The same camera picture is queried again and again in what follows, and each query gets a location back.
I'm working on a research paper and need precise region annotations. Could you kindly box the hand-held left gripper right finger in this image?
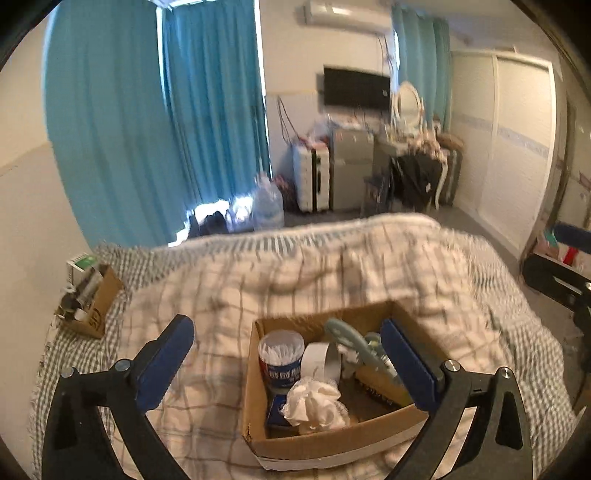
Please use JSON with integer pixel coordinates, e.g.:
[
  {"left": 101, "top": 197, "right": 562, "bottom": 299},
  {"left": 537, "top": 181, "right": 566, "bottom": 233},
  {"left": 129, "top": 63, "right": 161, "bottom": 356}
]
[{"left": 379, "top": 318, "right": 539, "bottom": 480}]

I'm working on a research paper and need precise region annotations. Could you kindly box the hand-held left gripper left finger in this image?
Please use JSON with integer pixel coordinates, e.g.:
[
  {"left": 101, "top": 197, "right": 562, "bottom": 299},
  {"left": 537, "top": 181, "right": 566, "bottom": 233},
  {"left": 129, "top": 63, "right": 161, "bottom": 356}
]
[{"left": 41, "top": 314, "right": 195, "bottom": 480}]

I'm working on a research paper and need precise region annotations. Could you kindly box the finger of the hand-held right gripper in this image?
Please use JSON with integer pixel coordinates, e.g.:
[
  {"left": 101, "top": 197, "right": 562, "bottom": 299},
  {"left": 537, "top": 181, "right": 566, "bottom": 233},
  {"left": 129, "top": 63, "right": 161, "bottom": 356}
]
[
  {"left": 522, "top": 254, "right": 586, "bottom": 303},
  {"left": 554, "top": 222, "right": 591, "bottom": 252}
]

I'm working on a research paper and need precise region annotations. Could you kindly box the pale blue white toy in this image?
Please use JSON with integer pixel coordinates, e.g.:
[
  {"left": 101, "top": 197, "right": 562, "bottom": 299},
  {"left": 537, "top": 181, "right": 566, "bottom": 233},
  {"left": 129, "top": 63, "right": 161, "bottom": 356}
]
[{"left": 323, "top": 318, "right": 398, "bottom": 374}]

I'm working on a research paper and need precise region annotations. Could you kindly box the white tape ring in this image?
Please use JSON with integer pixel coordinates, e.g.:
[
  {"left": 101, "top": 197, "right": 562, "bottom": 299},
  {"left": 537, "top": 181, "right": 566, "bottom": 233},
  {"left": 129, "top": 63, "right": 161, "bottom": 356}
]
[{"left": 301, "top": 342, "right": 343, "bottom": 381}]

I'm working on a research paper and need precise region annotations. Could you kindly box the white tissue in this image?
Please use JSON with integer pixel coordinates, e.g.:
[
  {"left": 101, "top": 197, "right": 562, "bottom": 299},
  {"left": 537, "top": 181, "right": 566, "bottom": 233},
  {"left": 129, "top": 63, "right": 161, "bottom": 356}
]
[{"left": 280, "top": 375, "right": 349, "bottom": 433}]

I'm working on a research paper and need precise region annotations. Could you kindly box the large cardboard box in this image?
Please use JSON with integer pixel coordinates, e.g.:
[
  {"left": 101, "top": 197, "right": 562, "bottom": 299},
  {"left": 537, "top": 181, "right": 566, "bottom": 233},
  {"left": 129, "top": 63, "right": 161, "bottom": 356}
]
[{"left": 242, "top": 300, "right": 455, "bottom": 472}]

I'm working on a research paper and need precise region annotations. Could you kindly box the clear cotton swab container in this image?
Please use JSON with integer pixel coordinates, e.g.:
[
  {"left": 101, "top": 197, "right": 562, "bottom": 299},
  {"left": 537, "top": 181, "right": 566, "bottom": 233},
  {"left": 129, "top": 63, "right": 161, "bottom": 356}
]
[{"left": 257, "top": 330, "right": 306, "bottom": 394}]

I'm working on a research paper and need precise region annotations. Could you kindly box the small blue box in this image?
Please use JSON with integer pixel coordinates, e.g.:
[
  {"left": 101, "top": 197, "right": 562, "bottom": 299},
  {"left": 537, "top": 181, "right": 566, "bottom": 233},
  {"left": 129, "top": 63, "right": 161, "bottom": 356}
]
[{"left": 267, "top": 392, "right": 296, "bottom": 428}]

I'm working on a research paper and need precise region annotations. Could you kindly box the pink plastic stool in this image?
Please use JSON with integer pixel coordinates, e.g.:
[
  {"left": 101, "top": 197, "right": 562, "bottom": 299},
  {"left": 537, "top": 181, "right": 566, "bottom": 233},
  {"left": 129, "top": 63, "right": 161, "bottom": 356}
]
[{"left": 536, "top": 231, "right": 578, "bottom": 266}]

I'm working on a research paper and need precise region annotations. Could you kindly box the green checked bed sheet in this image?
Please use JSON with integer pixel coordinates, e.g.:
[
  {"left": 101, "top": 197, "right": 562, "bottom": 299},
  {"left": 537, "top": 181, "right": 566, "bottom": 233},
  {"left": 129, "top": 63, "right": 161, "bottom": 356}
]
[{"left": 28, "top": 217, "right": 578, "bottom": 480}]

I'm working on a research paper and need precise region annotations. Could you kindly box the small cardboard box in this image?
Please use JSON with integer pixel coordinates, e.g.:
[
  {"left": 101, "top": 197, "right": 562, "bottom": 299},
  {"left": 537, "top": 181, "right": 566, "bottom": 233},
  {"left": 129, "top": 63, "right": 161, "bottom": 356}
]
[{"left": 55, "top": 264, "right": 124, "bottom": 339}]

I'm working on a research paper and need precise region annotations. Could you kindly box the beige plaid blanket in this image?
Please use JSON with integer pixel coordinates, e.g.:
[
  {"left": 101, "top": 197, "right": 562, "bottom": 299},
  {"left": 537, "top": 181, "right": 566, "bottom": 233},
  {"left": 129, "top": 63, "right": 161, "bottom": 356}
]
[{"left": 106, "top": 215, "right": 522, "bottom": 480}]

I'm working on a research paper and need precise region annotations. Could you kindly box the white louvred wardrobe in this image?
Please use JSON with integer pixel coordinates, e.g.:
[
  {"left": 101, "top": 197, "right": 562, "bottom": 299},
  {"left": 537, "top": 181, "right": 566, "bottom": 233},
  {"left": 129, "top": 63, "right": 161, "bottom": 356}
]
[{"left": 450, "top": 50, "right": 555, "bottom": 252}]

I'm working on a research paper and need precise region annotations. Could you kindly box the green white carton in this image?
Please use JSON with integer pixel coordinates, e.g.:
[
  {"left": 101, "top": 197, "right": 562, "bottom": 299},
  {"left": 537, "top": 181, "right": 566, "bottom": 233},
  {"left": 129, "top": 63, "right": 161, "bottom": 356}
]
[{"left": 66, "top": 252, "right": 100, "bottom": 282}]

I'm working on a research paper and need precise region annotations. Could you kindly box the dark striped chest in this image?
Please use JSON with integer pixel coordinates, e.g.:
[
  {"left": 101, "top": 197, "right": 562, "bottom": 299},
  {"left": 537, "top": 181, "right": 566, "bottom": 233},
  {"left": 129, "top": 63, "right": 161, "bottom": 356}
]
[{"left": 438, "top": 148, "right": 464, "bottom": 206}]

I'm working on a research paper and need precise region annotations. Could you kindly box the white chair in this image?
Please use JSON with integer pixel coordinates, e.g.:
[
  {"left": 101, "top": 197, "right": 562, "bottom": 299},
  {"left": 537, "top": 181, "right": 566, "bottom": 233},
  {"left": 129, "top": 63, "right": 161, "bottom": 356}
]
[{"left": 429, "top": 154, "right": 451, "bottom": 208}]

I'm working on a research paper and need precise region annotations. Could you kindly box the black jacket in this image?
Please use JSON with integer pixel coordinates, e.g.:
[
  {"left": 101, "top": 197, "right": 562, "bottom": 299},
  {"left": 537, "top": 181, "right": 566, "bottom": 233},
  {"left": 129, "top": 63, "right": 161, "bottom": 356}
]
[{"left": 392, "top": 154, "right": 444, "bottom": 213}]

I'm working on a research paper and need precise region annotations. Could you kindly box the large clear water bottle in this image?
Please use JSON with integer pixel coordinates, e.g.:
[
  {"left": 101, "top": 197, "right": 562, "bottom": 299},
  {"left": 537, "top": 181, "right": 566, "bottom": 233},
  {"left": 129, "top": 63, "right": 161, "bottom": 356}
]
[{"left": 252, "top": 173, "right": 284, "bottom": 232}]

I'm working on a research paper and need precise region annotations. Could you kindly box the grey small fridge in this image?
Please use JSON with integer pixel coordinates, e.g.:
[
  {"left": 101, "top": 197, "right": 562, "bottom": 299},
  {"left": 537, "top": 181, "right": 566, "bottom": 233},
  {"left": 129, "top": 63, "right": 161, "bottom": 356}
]
[{"left": 331, "top": 128, "right": 376, "bottom": 210}]

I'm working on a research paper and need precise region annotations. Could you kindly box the dark floral bag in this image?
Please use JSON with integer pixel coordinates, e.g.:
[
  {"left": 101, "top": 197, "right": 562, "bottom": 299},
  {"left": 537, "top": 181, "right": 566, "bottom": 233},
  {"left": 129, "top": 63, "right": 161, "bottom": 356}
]
[{"left": 274, "top": 174, "right": 296, "bottom": 210}]

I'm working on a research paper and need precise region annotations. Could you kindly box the white oval mirror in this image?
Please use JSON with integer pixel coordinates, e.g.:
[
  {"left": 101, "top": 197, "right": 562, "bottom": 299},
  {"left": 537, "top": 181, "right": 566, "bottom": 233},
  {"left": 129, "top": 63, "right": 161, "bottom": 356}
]
[{"left": 390, "top": 80, "right": 424, "bottom": 130}]

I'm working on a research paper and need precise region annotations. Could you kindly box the white suitcase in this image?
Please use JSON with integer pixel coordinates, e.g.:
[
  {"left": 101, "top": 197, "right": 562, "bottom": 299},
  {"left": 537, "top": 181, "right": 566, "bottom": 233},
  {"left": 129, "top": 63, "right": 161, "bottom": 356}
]
[{"left": 293, "top": 145, "right": 331, "bottom": 213}]

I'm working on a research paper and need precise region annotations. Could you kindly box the narrow blue curtain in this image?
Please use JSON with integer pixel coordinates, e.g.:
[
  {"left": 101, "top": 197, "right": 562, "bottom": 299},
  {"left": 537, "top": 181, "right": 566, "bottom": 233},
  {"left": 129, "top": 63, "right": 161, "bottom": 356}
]
[{"left": 390, "top": 2, "right": 452, "bottom": 132}]

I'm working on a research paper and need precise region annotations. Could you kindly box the clear plastic bag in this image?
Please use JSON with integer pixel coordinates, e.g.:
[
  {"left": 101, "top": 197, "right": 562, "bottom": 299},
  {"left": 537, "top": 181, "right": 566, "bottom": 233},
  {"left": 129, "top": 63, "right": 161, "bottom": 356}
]
[{"left": 311, "top": 117, "right": 338, "bottom": 144}]

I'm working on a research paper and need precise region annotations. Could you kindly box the wide blue curtain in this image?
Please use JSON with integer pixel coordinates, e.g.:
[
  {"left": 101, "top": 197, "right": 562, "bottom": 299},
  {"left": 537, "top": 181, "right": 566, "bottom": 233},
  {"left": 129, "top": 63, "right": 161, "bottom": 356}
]
[{"left": 44, "top": 0, "right": 195, "bottom": 247}]

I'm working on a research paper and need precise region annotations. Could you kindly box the blue window curtain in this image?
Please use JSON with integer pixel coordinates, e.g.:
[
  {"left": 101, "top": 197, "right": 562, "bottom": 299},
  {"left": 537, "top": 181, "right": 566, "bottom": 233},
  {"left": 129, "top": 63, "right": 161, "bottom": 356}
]
[{"left": 159, "top": 4, "right": 271, "bottom": 208}]

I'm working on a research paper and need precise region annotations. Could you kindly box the white air conditioner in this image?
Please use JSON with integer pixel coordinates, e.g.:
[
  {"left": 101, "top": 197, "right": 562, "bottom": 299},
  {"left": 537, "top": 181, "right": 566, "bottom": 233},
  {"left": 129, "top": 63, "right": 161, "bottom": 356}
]
[{"left": 302, "top": 0, "right": 393, "bottom": 33}]

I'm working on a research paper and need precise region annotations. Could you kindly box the black wall television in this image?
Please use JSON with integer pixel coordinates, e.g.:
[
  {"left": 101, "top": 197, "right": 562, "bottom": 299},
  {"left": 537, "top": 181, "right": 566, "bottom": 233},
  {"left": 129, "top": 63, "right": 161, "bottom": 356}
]
[{"left": 323, "top": 67, "right": 392, "bottom": 112}]

